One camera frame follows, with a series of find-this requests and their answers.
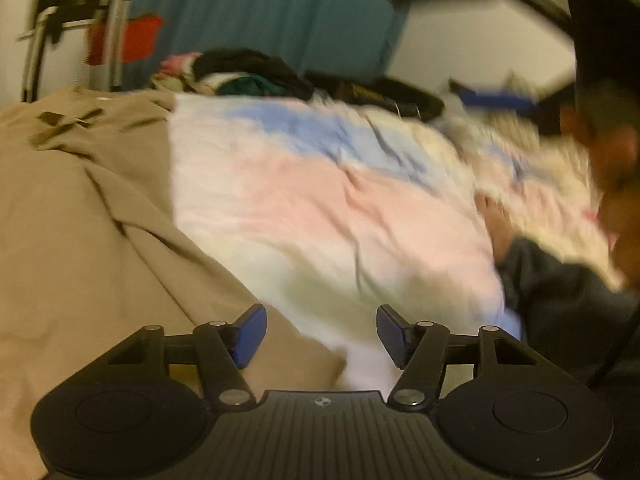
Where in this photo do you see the wide blue curtain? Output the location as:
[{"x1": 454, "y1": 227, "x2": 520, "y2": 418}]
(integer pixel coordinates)
[{"x1": 122, "y1": 0, "x2": 427, "y2": 93}]

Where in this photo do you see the person's foot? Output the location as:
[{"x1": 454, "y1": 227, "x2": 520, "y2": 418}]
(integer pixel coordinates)
[{"x1": 475, "y1": 194, "x2": 519, "y2": 267}]

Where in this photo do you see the red cloth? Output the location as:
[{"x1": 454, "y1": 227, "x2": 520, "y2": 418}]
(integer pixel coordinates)
[{"x1": 85, "y1": 14, "x2": 165, "y2": 67}]

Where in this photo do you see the pile of clothes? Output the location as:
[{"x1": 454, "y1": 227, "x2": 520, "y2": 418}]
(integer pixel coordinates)
[{"x1": 152, "y1": 47, "x2": 317, "y2": 102}]

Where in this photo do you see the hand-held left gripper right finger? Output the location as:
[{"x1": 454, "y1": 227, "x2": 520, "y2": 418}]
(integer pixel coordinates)
[{"x1": 376, "y1": 304, "x2": 532, "y2": 411}]

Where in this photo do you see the person's leg in dark pants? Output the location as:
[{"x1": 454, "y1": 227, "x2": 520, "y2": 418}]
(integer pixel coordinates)
[{"x1": 494, "y1": 235, "x2": 640, "y2": 398}]

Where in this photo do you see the white crumpled duvet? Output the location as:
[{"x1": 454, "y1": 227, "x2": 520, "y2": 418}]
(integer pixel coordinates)
[{"x1": 442, "y1": 107, "x2": 621, "y2": 281}]

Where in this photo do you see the pastel bed sheet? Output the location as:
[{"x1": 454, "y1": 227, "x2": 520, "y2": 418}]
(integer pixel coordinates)
[{"x1": 169, "y1": 92, "x2": 626, "y2": 397}]

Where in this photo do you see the garment steamer stand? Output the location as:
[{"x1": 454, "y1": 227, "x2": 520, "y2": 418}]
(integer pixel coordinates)
[{"x1": 87, "y1": 0, "x2": 139, "y2": 92}]

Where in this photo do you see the black sofa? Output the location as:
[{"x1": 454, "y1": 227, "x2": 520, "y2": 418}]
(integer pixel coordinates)
[{"x1": 305, "y1": 70, "x2": 447, "y2": 122}]

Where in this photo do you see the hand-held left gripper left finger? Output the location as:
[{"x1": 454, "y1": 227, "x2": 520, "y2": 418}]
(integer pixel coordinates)
[{"x1": 107, "y1": 303, "x2": 268, "y2": 411}]

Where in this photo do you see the cardboard box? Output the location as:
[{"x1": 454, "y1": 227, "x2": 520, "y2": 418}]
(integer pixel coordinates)
[{"x1": 349, "y1": 82, "x2": 392, "y2": 105}]

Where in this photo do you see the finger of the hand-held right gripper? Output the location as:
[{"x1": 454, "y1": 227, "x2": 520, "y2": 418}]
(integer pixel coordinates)
[{"x1": 447, "y1": 77, "x2": 545, "y2": 113}]

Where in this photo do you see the white upright folded frame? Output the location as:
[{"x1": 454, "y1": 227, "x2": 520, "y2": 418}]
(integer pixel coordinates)
[{"x1": 17, "y1": 5, "x2": 62, "y2": 104}]

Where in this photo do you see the tan printed t-shirt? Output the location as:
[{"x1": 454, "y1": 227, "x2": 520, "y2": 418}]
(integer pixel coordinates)
[{"x1": 0, "y1": 85, "x2": 348, "y2": 480}]

